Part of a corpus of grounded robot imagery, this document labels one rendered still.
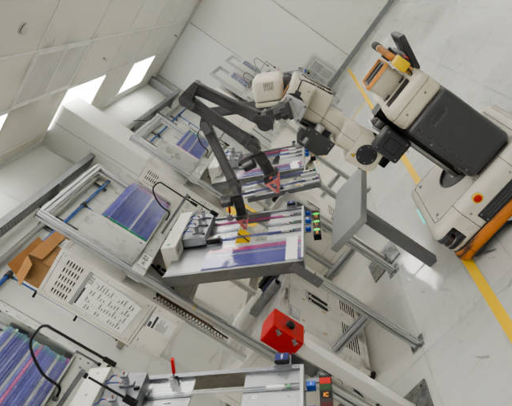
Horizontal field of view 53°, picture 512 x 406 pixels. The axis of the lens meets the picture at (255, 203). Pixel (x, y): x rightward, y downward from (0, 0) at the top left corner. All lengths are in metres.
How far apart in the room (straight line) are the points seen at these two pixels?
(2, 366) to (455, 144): 1.99
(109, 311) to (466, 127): 1.95
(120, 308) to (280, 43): 8.14
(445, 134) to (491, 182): 0.30
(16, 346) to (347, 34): 9.13
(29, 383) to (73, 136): 4.64
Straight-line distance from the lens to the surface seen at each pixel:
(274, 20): 10.31
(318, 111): 2.57
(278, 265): 2.51
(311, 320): 2.82
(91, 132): 6.18
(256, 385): 1.83
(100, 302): 2.81
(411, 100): 2.42
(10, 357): 1.92
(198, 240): 2.86
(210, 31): 10.46
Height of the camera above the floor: 1.40
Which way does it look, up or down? 8 degrees down
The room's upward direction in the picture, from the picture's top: 57 degrees counter-clockwise
